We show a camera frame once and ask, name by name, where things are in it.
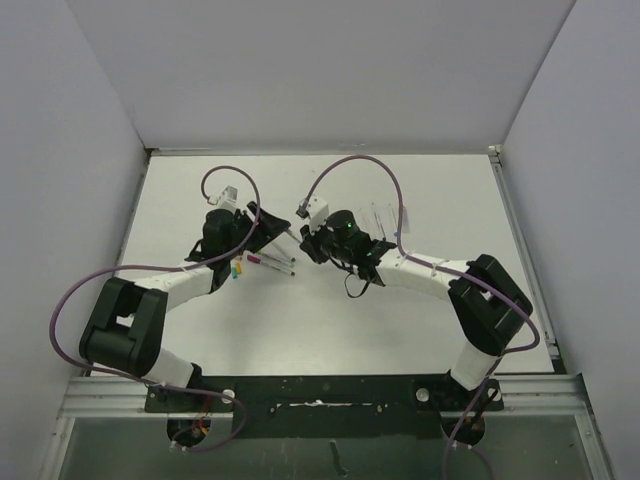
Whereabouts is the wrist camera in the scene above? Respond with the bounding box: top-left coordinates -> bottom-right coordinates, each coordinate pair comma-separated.
207,186 -> 238,213
296,194 -> 329,234

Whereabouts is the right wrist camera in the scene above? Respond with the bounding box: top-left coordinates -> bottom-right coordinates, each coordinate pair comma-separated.
296,194 -> 329,234

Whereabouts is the green capped pen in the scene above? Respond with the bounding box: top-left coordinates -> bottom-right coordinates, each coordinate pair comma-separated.
257,252 -> 295,266

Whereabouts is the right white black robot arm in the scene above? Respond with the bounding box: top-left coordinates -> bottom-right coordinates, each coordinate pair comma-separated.
297,206 -> 533,409

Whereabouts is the orange capped fat marker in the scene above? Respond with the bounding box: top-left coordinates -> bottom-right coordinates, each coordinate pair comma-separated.
400,206 -> 410,234

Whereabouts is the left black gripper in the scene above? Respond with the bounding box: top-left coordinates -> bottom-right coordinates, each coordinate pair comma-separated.
224,202 -> 289,260

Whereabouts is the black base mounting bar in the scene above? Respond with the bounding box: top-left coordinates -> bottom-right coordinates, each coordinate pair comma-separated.
144,374 -> 504,447

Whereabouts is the magenta capped pen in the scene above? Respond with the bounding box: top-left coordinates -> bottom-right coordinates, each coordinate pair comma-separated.
246,254 -> 295,276

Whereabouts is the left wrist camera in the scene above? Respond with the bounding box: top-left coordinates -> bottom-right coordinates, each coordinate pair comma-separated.
207,186 -> 238,213

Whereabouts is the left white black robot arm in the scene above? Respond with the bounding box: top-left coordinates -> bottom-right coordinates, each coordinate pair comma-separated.
79,201 -> 291,411

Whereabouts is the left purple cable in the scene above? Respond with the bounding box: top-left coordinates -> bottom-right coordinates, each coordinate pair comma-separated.
48,166 -> 264,454

